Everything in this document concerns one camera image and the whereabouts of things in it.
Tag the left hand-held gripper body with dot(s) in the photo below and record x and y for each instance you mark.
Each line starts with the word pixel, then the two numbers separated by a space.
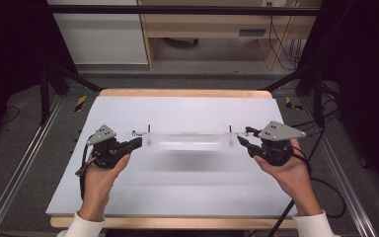
pixel 107 144

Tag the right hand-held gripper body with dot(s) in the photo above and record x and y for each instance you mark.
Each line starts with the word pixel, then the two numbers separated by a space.
pixel 278 141

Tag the person's right hand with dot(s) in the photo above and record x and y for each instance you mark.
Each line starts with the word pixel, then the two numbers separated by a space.
pixel 292 181

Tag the person's left hand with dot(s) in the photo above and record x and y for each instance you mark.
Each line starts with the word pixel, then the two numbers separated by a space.
pixel 97 187

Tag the yellow black tape piece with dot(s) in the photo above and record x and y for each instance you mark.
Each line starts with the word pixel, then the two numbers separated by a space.
pixel 81 102
pixel 289 103

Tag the white foam board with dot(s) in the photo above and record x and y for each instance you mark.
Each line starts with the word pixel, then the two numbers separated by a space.
pixel 164 191

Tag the black metal stand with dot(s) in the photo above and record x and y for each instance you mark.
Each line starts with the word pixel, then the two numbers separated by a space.
pixel 44 95
pixel 317 95

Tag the wooden table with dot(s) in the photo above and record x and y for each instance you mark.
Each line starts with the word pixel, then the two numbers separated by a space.
pixel 184 93

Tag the grey label on desk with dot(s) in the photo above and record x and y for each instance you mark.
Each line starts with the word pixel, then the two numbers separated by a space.
pixel 252 32

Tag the black curtain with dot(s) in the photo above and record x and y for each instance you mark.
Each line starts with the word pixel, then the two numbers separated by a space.
pixel 365 82
pixel 10 49

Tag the white cabinet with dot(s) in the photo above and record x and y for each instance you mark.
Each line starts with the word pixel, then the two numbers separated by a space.
pixel 102 36

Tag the light wooden desk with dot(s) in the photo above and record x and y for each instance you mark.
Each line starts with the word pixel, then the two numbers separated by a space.
pixel 207 23

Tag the aluminium floor rail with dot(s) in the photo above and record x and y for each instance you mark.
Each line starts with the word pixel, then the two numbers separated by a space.
pixel 342 168
pixel 23 158

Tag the black horizontal frame bar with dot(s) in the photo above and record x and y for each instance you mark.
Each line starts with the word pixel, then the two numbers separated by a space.
pixel 177 10

